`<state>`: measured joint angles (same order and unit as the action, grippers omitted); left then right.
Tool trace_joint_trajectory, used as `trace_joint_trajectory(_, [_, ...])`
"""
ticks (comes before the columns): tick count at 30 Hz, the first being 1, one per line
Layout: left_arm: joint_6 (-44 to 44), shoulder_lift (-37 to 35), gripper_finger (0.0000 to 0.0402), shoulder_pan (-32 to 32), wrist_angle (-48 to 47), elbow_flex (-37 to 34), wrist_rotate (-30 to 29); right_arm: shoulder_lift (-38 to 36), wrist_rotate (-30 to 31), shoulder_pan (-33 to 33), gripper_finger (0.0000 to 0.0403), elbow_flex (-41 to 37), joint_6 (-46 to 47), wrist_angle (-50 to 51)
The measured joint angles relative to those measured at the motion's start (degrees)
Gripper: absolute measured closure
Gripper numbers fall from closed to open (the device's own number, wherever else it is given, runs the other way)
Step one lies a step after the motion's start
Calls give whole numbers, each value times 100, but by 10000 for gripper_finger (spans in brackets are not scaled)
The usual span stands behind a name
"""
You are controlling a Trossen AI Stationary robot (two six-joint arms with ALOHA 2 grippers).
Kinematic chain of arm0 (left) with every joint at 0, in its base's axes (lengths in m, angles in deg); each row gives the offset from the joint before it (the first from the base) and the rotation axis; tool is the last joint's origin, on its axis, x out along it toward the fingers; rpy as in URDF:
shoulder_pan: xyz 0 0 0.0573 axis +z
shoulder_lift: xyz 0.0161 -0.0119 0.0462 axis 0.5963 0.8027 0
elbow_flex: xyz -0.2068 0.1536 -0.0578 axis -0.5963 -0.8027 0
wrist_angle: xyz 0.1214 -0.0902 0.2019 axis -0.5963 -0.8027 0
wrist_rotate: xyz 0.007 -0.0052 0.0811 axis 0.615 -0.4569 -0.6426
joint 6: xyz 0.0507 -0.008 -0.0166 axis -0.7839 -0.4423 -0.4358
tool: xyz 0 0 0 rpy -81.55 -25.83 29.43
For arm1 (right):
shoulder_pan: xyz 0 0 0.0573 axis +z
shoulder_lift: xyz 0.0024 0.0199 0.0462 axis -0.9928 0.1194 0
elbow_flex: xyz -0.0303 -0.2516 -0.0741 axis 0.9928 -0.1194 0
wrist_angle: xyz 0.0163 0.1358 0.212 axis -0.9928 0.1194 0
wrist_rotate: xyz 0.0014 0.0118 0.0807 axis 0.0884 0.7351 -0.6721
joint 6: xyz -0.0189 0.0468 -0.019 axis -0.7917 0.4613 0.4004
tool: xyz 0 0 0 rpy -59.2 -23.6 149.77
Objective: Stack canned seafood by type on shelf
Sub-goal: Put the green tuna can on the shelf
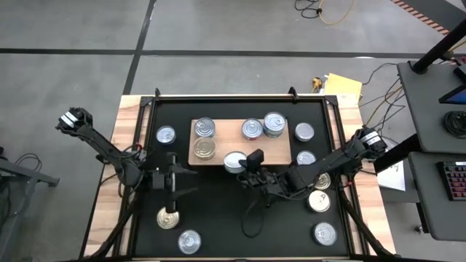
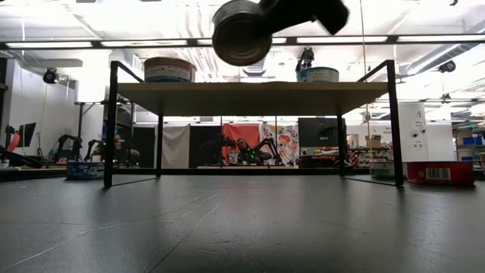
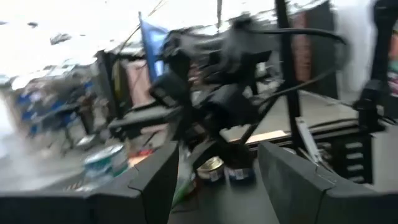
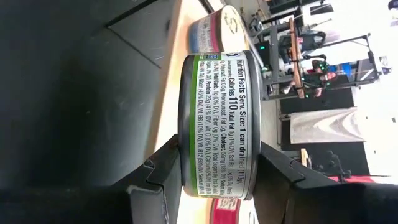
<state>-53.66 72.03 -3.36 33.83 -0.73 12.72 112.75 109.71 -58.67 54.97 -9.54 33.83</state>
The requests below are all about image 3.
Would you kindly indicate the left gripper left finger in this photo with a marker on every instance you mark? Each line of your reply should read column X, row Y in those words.
column 93, row 208

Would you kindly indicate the silver aluminium post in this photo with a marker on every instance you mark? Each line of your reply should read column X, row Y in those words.
column 308, row 140

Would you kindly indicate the black table mat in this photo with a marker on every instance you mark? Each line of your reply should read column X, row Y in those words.
column 217, row 205

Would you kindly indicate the teal skipjack tuna can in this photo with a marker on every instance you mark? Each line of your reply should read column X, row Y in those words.
column 104, row 157
column 96, row 182

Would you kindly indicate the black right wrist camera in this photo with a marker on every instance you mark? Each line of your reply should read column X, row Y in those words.
column 169, row 88

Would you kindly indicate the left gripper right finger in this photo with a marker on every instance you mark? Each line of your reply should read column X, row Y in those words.
column 326, row 208

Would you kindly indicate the blue banner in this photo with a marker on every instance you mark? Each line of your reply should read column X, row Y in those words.
column 152, row 46

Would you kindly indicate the green Bumble Bee tuna can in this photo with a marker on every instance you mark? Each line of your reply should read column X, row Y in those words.
column 183, row 191

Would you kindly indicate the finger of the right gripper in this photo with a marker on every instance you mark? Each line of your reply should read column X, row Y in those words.
column 205, row 154
column 237, row 155

